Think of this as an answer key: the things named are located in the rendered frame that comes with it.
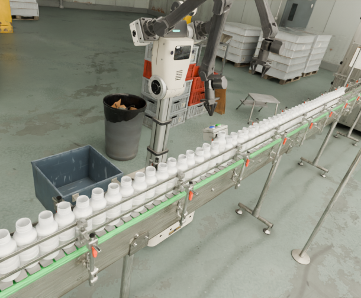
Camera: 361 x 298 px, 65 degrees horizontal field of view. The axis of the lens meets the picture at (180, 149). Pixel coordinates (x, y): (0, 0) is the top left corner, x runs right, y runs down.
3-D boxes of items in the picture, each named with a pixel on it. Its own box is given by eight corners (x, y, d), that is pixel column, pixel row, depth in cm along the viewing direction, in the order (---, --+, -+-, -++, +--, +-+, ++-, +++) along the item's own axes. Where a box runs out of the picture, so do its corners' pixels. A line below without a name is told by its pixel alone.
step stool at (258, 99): (258, 111, 521) (266, 89, 500) (273, 126, 470) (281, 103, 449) (235, 109, 511) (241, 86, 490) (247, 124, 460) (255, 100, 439)
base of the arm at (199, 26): (192, 21, 184) (196, 40, 186) (202, 16, 178) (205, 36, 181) (201, 21, 190) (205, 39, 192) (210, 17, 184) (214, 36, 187)
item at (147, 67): (166, 86, 349) (168, 68, 337) (141, 75, 367) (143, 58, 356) (193, 79, 393) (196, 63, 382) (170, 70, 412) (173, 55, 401)
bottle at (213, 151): (216, 172, 145) (223, 144, 136) (207, 174, 141) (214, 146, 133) (208, 165, 149) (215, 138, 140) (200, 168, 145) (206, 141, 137)
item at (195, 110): (186, 120, 434) (189, 106, 423) (167, 110, 455) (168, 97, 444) (209, 112, 477) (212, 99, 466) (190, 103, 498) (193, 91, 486)
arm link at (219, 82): (206, 64, 155) (198, 71, 150) (225, 63, 148) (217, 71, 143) (212, 84, 162) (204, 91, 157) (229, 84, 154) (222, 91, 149)
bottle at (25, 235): (14, 269, 83) (6, 230, 75) (22, 252, 88) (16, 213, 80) (36, 270, 84) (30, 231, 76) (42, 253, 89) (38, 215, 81)
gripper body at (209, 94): (220, 100, 161) (219, 87, 158) (209, 103, 154) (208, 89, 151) (210, 100, 165) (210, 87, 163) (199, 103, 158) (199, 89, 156)
